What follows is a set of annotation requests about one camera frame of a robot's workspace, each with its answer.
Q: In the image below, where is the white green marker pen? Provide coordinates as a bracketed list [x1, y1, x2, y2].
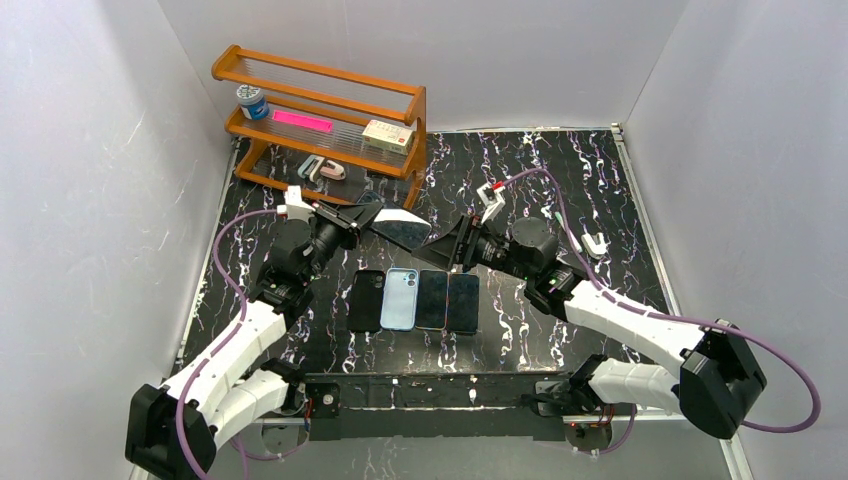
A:
[554, 212, 583, 254]

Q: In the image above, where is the blue white round jar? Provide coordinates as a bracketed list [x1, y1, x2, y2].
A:
[236, 84, 270, 120]

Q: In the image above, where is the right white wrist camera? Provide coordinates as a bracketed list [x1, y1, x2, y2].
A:
[476, 181, 506, 224]

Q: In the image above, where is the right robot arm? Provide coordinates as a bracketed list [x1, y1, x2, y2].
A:
[413, 215, 767, 439]

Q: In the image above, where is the orange wooden shelf rack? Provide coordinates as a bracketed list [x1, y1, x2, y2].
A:
[211, 45, 428, 209]

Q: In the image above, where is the light blue phone case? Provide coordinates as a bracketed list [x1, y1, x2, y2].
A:
[380, 268, 419, 331]

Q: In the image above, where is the pink flat card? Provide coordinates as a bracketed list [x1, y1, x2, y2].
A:
[271, 110, 334, 133]

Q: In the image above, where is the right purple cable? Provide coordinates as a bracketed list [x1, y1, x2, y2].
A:
[500, 166, 823, 455]

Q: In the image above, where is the cream cardboard box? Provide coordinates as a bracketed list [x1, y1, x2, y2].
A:
[362, 119, 415, 155]

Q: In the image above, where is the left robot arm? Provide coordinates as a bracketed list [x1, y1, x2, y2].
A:
[125, 200, 383, 479]

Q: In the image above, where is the white small clip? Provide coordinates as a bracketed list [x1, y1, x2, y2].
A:
[581, 232, 608, 259]

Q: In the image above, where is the purple cable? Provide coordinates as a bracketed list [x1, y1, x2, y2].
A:
[500, 166, 823, 455]
[173, 208, 289, 480]

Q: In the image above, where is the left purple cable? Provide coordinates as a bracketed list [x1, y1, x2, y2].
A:
[173, 208, 289, 480]

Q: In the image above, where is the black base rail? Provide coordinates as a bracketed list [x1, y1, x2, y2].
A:
[305, 372, 601, 441]

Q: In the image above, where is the phone with black screen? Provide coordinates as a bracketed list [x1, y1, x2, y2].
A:
[415, 270, 448, 330]

